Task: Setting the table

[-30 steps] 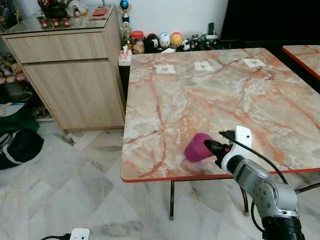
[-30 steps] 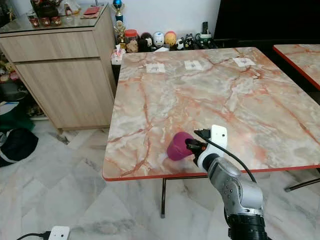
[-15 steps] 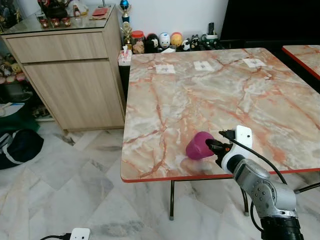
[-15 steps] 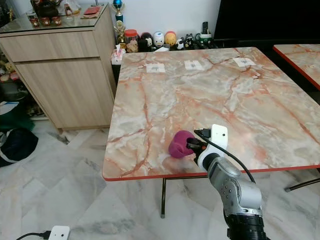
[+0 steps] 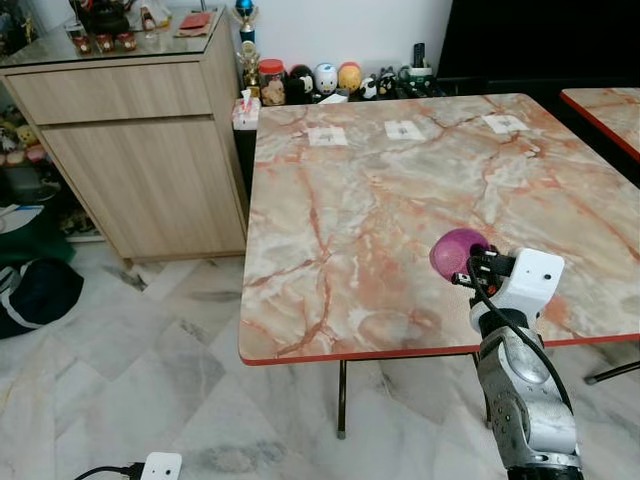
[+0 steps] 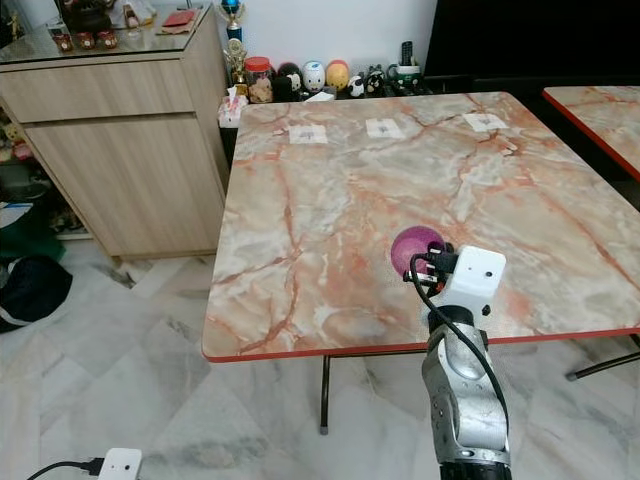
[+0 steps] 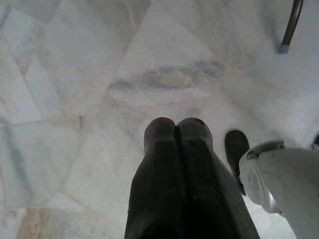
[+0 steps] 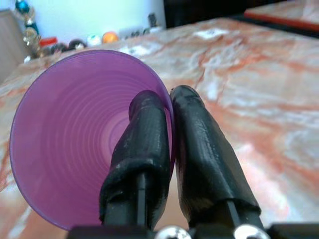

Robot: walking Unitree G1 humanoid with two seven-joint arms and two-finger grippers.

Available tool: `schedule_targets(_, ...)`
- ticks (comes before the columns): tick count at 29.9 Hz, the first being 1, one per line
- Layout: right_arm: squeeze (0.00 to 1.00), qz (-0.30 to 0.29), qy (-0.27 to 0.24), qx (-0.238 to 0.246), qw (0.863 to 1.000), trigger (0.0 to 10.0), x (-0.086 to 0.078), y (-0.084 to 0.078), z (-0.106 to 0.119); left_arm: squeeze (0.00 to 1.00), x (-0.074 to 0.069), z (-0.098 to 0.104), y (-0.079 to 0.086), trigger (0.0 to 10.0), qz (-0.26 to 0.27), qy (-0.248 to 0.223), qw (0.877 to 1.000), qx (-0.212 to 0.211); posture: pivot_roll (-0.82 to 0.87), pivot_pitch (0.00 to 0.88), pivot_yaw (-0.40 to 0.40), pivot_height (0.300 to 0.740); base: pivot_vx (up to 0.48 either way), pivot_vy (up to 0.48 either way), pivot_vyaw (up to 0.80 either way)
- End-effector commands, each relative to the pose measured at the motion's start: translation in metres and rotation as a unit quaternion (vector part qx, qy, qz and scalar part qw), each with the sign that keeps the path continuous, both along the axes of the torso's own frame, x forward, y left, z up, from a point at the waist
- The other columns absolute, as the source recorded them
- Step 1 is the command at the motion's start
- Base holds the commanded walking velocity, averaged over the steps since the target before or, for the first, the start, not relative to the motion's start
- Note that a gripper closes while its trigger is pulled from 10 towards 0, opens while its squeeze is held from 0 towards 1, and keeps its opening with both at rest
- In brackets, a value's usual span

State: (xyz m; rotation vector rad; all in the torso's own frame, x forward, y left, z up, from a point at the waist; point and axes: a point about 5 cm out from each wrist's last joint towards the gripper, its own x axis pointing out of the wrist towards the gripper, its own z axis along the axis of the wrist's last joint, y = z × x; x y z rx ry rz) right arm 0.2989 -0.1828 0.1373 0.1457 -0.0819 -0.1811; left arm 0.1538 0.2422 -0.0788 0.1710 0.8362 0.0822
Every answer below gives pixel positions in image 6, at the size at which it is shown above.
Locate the plush toy pile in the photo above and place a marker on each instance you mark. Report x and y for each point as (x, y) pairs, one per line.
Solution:
(15, 140)

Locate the purple round bowl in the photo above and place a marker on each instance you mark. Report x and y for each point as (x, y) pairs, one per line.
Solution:
(412, 245)

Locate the blue gold trophy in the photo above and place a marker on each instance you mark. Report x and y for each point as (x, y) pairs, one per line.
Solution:
(233, 20)

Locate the black round figurine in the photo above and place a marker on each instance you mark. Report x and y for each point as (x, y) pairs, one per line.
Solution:
(288, 82)

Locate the yellow round figurine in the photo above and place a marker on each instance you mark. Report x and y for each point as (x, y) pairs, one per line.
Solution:
(337, 74)

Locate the marble pattern side table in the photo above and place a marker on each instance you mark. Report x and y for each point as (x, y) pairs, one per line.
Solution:
(605, 130)

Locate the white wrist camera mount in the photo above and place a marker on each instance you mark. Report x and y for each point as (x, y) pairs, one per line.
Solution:
(480, 272)
(120, 465)

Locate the black bag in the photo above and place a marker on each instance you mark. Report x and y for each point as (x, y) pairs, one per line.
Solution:
(32, 290)

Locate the marble pattern table red edge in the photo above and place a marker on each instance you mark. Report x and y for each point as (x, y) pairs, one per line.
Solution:
(410, 200)

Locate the black television screen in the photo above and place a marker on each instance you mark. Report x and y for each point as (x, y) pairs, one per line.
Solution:
(530, 40)

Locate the dark teapot set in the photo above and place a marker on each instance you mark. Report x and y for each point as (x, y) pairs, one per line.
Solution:
(87, 22)

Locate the white paper marker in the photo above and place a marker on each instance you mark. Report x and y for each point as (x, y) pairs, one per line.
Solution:
(384, 128)
(485, 121)
(308, 134)

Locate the dark green bag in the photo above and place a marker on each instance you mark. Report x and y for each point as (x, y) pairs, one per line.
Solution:
(20, 230)

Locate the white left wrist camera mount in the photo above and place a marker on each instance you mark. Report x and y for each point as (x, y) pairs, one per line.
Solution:
(120, 465)

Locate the white pink tissue box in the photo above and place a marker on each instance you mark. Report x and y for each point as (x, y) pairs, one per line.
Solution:
(232, 108)

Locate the red flat booklet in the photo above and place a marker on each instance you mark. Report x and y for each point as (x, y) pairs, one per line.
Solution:
(179, 20)

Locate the black white panda figurine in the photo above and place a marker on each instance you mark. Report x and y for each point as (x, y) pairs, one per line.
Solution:
(365, 83)

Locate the white round figurine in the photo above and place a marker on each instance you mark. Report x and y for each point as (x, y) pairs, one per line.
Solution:
(313, 76)

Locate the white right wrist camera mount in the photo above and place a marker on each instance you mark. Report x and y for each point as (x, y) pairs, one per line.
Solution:
(480, 272)

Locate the red lid snack jar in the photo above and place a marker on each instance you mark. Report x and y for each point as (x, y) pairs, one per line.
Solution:
(258, 82)

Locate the green mug with remote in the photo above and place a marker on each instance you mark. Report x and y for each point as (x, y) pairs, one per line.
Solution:
(405, 70)

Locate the light wooden cabinet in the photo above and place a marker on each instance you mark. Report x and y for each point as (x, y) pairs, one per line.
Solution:
(130, 160)

